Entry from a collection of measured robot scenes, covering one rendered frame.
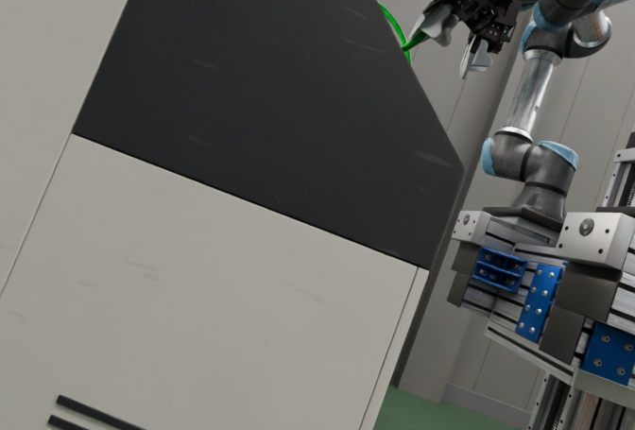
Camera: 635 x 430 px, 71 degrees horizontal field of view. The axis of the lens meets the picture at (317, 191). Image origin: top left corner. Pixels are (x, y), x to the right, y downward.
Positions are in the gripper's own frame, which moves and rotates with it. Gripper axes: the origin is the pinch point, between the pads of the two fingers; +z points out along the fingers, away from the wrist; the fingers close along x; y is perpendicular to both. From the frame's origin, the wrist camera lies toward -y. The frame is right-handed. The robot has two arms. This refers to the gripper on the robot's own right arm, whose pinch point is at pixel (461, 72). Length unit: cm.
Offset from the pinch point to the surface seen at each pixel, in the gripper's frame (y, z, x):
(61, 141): -59, 47, -34
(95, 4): -62, 25, -34
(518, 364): 143, 85, 218
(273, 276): -21, 54, -34
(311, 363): -12, 64, -34
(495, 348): 124, 80, 216
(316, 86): -25.8, 25.3, -34.4
